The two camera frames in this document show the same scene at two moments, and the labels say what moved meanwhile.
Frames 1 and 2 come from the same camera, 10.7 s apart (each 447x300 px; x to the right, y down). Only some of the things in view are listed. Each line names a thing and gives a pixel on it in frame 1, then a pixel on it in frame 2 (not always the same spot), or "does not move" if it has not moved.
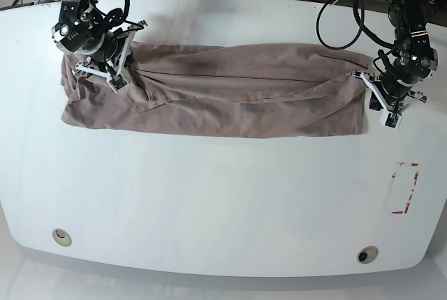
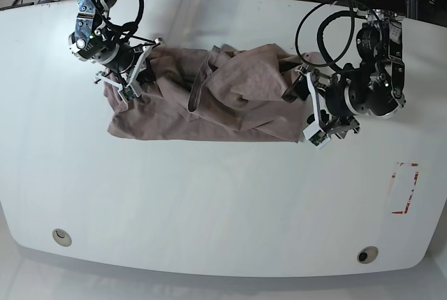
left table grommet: [61, 237] does not move
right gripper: [390, 98] → [311, 81]
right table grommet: [367, 255] does not move
